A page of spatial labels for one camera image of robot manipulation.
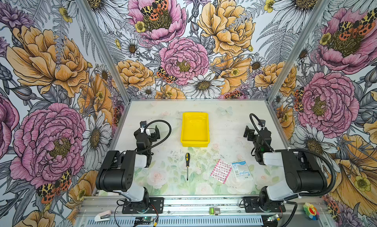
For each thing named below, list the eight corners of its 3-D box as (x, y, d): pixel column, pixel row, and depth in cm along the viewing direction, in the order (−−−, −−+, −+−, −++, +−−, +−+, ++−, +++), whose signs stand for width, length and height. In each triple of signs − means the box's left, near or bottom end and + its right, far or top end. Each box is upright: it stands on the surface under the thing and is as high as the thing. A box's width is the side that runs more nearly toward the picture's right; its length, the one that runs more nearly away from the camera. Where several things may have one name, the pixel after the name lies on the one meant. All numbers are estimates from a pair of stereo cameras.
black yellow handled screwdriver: (185, 180, 84) (184, 178, 83) (185, 154, 95) (185, 152, 93) (189, 180, 84) (189, 178, 83) (189, 154, 95) (189, 152, 93)
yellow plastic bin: (181, 147, 98) (180, 142, 93) (183, 117, 114) (182, 112, 109) (209, 147, 98) (210, 142, 93) (207, 117, 114) (207, 112, 109)
